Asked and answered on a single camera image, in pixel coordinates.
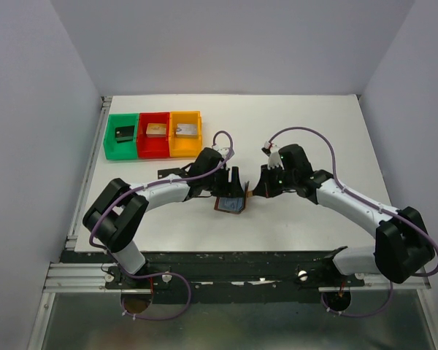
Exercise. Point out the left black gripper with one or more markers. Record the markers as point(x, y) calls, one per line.
point(230, 189)

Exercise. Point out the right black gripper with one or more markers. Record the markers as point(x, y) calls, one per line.
point(265, 187)

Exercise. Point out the brown leather card holder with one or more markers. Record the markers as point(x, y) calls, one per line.
point(233, 205)

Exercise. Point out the black VIP card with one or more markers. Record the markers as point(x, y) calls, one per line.
point(163, 173)

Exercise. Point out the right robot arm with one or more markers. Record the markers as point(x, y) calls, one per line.
point(400, 247)

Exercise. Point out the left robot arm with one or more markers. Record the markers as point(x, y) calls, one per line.
point(114, 217)

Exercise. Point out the silver card in yellow bin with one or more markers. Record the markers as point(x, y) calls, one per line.
point(186, 130)

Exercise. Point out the gold card in red bin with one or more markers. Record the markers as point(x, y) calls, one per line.
point(155, 130)

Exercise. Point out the black card in green bin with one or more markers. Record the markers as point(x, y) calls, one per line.
point(124, 133)

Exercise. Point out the yellow plastic bin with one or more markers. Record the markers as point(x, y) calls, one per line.
point(185, 146)

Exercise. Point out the red plastic bin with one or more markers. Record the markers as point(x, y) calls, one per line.
point(157, 146)

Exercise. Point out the green plastic bin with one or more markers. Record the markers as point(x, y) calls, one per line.
point(125, 150)

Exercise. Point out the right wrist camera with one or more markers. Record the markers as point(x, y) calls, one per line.
point(274, 158)

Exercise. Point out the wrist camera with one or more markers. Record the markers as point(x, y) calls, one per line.
point(274, 158)
point(225, 152)

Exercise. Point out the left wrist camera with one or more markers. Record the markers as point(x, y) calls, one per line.
point(225, 152)

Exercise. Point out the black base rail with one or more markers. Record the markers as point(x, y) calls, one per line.
point(236, 277)

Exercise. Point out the aluminium frame rail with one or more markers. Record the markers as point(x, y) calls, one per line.
point(62, 277)

